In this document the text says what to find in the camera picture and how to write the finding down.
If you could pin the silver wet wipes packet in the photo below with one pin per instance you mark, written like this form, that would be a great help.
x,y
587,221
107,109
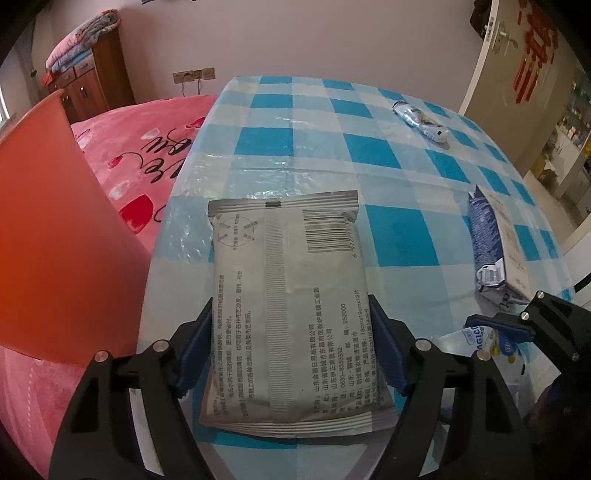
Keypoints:
x,y
286,295

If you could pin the dark hanging cloth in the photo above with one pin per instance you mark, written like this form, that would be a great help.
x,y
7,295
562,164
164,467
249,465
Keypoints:
x,y
481,14

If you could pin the red hanging door decoration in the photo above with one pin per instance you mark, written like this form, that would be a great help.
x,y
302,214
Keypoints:
x,y
535,50

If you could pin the light blue toothpaste tube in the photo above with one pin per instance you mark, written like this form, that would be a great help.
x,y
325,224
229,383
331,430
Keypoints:
x,y
418,119

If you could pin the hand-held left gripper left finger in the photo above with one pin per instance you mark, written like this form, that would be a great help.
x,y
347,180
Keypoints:
x,y
196,350

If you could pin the clear printed plastic wrapper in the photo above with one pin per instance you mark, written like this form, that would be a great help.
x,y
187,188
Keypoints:
x,y
471,337

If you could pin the brown wooden cabinet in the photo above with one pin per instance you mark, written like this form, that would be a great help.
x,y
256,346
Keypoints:
x,y
106,78

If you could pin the wall outlet strip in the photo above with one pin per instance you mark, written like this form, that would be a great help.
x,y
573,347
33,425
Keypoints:
x,y
194,74

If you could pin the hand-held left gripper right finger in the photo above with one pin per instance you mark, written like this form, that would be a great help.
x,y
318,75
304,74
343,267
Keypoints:
x,y
388,355

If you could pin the pink printed blanket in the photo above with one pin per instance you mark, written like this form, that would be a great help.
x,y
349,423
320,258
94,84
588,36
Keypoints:
x,y
138,152

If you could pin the folded blankets stack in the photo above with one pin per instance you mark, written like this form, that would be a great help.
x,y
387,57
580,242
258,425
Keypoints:
x,y
78,41

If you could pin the blue white carton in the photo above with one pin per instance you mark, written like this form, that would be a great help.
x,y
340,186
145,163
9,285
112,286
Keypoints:
x,y
485,226

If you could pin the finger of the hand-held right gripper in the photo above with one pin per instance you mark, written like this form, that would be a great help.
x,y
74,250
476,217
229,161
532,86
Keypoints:
x,y
503,328
554,410

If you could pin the white door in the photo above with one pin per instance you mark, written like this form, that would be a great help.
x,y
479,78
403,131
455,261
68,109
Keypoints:
x,y
498,83

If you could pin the blue checked tablecloth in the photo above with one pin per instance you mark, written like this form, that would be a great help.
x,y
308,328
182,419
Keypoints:
x,y
369,221

